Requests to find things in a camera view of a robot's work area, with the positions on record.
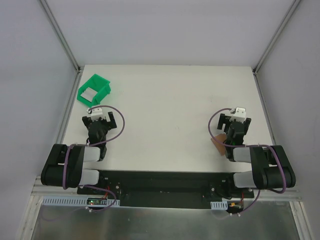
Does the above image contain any tan leather card holder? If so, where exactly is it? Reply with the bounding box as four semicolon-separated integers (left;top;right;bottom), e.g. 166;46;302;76
211;133;227;156

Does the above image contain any green plastic bin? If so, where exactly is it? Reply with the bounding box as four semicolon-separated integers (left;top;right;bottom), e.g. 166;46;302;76
76;74;111;108

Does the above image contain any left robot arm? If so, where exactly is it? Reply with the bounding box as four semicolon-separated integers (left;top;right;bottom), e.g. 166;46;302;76
40;107;117;195

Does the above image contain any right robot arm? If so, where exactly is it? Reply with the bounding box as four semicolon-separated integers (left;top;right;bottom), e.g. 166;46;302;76
215;113;296;198

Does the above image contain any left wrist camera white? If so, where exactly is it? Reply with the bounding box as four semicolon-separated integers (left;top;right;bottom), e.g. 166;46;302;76
87;106;104;121

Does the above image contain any left aluminium frame post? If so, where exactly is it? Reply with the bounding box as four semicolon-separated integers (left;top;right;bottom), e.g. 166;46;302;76
38;0;82;73

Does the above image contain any aluminium frame post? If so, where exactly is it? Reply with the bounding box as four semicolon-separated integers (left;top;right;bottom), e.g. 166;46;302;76
252;0;302;76
38;0;82;73

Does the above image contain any right white cable duct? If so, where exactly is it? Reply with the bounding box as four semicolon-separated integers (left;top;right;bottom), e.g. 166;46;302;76
210;200;228;211

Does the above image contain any white cable duct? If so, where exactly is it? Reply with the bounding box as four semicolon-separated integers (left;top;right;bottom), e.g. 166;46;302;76
210;200;228;211
42;196;121;208

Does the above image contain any aluminium front rail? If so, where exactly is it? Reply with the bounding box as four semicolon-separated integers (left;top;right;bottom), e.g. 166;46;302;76
31;176;302;202

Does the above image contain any left white cable duct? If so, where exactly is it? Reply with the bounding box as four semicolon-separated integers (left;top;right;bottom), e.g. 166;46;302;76
42;196;121;208

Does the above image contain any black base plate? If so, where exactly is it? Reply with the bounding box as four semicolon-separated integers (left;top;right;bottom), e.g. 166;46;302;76
77;170;254;209

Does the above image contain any right aluminium frame post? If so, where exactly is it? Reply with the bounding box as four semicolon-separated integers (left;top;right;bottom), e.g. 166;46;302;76
252;0;302;76

